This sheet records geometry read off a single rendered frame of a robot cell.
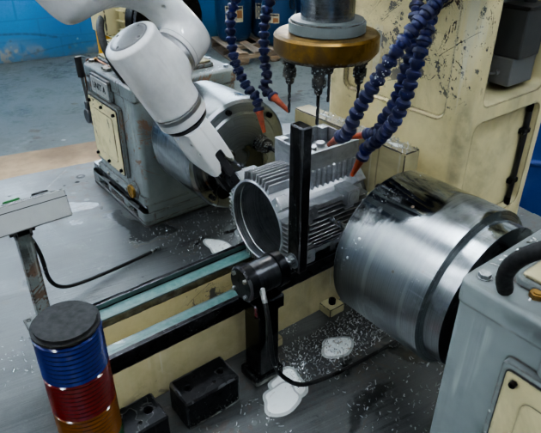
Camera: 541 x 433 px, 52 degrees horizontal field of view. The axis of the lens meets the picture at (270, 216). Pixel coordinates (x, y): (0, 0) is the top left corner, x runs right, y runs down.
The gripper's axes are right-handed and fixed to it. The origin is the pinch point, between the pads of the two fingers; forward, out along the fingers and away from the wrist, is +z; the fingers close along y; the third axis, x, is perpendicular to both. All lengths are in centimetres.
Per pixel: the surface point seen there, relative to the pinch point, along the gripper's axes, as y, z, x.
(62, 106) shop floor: -371, 136, 16
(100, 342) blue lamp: 38, -29, -28
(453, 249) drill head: 43.7, -1.5, 8.2
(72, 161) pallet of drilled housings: -231, 102, -12
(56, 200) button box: -14.8, -11.3, -24.1
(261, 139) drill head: -13.0, 9.8, 14.6
